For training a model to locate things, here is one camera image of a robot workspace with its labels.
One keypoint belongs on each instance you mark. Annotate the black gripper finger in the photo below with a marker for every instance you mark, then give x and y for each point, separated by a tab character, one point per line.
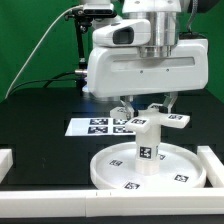
170	99
126	102

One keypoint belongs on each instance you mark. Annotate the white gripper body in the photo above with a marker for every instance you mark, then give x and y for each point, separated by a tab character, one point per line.
123	72

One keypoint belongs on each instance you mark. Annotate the white cross table base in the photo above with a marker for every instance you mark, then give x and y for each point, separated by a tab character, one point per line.
146	119

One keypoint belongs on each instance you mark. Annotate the white round table top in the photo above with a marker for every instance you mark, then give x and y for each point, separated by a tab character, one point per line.
121	166

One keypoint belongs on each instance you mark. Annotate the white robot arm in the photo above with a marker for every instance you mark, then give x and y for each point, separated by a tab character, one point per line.
143	52

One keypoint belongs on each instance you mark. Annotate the paper sheet with markers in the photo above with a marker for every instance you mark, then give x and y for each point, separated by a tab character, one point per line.
103	126

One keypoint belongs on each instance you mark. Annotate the white fence bar right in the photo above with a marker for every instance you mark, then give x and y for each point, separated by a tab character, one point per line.
213	166

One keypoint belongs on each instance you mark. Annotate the white fence bar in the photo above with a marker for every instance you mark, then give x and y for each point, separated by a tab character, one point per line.
213	166
6	162
96	203

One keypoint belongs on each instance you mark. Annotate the white fence bar front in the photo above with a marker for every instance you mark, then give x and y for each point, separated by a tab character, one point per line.
96	203

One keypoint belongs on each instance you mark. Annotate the white fence bar left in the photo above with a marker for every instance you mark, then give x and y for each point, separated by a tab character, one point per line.
6	162

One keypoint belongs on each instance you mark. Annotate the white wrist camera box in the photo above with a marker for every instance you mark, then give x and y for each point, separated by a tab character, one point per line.
128	32

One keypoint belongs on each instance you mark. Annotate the black camera on stand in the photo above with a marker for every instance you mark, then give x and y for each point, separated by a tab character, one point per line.
83	16

